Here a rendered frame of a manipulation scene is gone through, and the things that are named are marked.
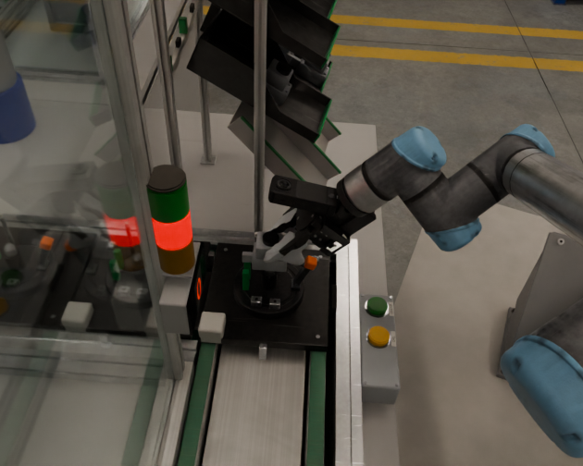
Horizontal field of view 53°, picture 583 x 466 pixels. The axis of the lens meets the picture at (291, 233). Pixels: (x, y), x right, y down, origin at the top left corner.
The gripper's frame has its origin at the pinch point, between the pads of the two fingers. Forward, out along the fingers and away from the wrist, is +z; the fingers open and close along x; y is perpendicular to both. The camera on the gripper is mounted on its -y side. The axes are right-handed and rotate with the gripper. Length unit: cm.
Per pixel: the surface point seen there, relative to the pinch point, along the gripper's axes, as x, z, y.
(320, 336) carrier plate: -9.9, 2.9, 17.0
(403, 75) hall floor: 253, 45, 122
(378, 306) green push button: -2.2, -4.3, 25.3
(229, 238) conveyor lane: 14.6, 17.4, 2.5
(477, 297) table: 11, -11, 52
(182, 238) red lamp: -20.6, -11.3, -22.0
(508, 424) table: -19, -12, 52
